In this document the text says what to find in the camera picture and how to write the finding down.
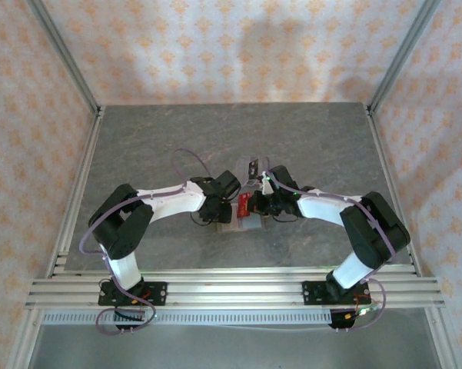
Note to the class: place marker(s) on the aluminium frame leg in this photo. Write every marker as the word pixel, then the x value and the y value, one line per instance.
pixel 442 338
pixel 23 338

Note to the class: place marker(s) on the aluminium front rail beam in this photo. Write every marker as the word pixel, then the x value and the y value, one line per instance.
pixel 234 288

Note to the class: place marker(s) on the black credit card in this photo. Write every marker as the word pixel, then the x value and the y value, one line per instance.
pixel 253 167

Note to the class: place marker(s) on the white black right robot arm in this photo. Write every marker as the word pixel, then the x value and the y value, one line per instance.
pixel 323 211

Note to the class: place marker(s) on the aluminium upright frame post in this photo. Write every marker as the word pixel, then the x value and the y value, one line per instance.
pixel 66 57
pixel 401 57

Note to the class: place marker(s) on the grey card holder wallet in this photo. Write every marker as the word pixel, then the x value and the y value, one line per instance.
pixel 251 223

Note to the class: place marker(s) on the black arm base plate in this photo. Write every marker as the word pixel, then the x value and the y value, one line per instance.
pixel 311 294
pixel 159 294

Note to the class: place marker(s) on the aluminium table side rail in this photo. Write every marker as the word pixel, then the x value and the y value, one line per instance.
pixel 388 173
pixel 80 192

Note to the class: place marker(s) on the grey metal sheet panel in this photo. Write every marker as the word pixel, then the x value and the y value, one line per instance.
pixel 234 350

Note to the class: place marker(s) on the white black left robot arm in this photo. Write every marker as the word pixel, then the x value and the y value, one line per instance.
pixel 169 201

